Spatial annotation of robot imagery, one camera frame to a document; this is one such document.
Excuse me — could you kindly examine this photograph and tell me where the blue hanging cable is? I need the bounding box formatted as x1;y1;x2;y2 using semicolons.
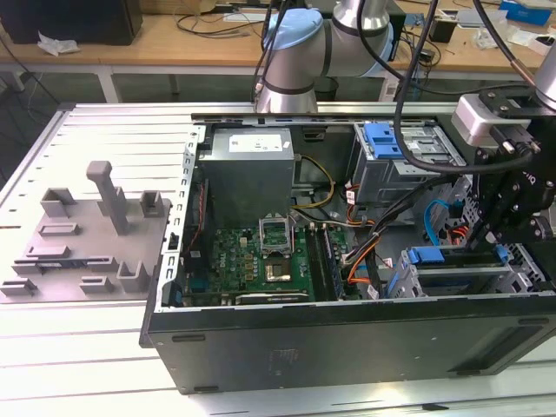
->
410;64;425;103

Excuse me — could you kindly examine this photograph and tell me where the black waste bin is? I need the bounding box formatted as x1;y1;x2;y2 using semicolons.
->
314;77;340;103

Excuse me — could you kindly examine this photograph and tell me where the black wire bundle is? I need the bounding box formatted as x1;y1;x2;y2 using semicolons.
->
363;171;461;301

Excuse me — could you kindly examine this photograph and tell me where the black RAM slot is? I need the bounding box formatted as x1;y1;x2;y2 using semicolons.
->
305;224;331;301
321;223;348;301

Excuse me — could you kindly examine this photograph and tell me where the grey flat box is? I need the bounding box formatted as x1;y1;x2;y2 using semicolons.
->
455;8;509;30

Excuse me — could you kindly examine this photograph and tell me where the multicoloured power wire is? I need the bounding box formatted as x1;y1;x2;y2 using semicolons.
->
447;216;473;251

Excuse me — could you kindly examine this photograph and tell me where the grey power supply unit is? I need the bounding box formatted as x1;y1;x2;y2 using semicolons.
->
197;128;297;221

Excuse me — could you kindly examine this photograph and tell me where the small black container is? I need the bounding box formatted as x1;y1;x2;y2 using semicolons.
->
428;15;460;43

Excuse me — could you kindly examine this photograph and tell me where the green motherboard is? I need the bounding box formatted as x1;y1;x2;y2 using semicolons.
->
180;225;364;305

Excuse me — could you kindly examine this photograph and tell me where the grey parts rack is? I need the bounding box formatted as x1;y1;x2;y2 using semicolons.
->
0;160;174;308

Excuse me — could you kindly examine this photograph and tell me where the wooden desk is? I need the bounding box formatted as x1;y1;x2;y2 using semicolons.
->
0;0;556;83

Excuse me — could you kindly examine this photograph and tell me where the orange wire bundle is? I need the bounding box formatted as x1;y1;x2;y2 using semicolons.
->
342;241;379;286

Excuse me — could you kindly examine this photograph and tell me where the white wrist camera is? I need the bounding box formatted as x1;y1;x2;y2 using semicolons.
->
451;95;499;144

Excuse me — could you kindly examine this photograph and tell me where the black PC case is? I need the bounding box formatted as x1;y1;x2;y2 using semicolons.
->
138;110;556;395

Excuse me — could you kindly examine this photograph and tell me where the silver drive cage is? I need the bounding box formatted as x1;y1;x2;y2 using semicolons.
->
349;121;468;218

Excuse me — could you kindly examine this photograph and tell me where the blue data wire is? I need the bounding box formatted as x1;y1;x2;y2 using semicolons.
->
423;195;464;249

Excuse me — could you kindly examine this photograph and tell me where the large black box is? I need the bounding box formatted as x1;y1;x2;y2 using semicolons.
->
0;0;144;47

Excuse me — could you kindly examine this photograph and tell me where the metal socket cover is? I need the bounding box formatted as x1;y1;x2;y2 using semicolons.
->
257;211;293;258

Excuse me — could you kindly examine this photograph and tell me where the CPU socket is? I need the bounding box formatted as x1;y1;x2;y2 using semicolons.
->
262;256;294;284

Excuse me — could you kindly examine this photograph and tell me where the black graphics card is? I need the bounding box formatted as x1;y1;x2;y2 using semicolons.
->
234;291;312;306

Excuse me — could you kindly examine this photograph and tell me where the silver disk bay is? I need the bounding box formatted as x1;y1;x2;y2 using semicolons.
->
384;242;544;299

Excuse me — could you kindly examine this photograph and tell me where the blue plastic drive latch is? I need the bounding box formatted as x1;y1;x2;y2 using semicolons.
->
364;123;408;161

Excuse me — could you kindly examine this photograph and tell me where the clear plastic bag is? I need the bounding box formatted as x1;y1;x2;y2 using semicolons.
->
473;23;522;50

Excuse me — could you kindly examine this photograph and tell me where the white crumpled plastic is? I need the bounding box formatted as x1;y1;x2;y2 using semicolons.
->
36;30;82;57

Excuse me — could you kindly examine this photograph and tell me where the white tray with black item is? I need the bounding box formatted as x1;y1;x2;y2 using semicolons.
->
527;34;556;57

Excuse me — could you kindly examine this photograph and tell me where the hard disk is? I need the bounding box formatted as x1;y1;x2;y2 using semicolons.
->
387;244;510;299

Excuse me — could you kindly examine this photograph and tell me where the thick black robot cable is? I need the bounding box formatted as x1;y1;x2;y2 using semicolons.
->
393;0;479;177

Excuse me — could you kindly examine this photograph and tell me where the blue cardboard box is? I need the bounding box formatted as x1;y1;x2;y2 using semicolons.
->
499;0;556;27

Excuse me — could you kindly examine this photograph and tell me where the yellow and black wire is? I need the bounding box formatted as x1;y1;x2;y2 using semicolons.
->
291;154;336;213

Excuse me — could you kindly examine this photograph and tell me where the black hanging cable with plug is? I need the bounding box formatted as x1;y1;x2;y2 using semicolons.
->
251;0;288;102

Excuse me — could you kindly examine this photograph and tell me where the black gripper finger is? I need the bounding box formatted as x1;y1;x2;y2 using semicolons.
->
467;149;521;255
482;207;556;254

